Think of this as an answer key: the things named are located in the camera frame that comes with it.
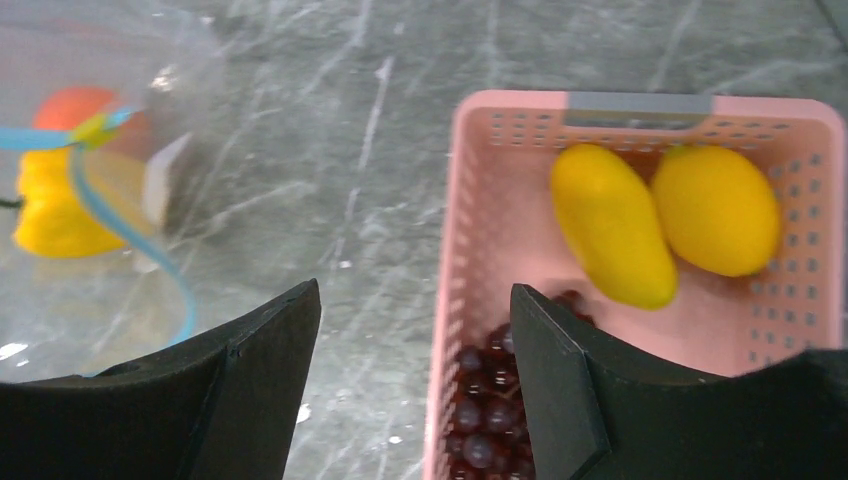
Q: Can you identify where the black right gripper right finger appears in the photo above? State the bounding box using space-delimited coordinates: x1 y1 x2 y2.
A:
510 284 847 479

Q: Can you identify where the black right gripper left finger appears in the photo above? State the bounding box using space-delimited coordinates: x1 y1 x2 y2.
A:
1 279 321 479

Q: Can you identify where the yellow mango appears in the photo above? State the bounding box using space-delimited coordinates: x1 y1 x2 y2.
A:
650 145 781 277
550 144 678 310

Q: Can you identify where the orange fruit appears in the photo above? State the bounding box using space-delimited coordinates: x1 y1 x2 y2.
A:
31 85 153 161

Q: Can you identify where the pink perforated plastic basket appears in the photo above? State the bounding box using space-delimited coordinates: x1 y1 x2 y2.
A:
423 90 847 479

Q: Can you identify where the dark purple grape bunch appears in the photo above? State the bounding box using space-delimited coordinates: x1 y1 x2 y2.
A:
434 291 610 479

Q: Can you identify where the clear zip top bag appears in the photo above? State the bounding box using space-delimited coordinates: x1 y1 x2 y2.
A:
1 1 223 383

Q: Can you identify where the yellow bell pepper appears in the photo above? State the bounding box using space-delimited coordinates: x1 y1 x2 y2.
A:
13 143 156 259

